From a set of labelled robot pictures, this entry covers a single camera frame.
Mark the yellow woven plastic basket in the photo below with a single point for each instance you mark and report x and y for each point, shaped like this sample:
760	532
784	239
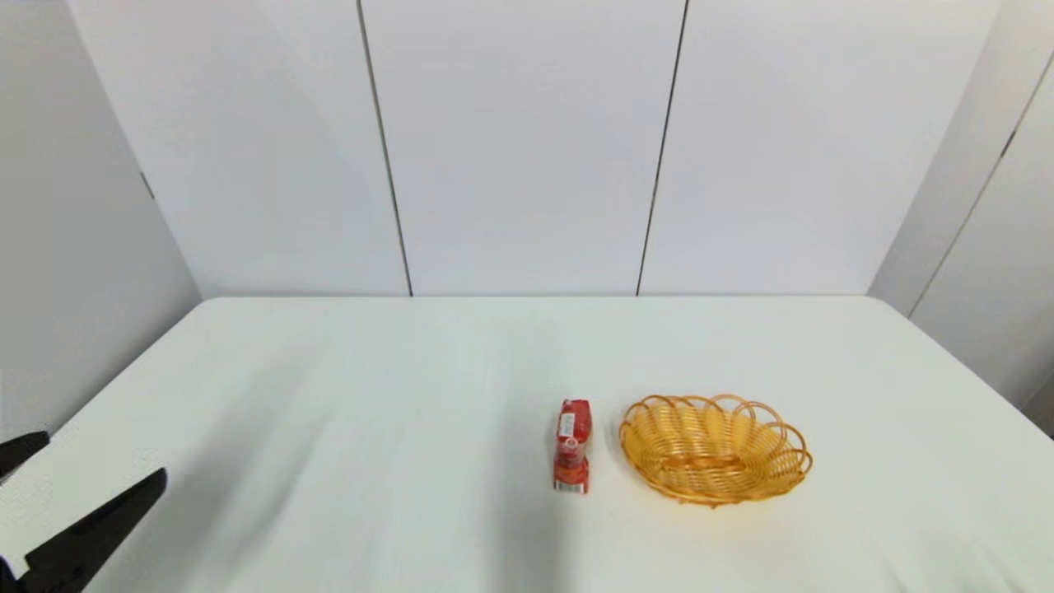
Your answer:
715	461

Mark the red snack packet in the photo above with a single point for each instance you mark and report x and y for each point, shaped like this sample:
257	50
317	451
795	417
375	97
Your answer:
571	449

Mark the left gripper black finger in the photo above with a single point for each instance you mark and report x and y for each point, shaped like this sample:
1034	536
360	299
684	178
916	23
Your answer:
20	449
90	535

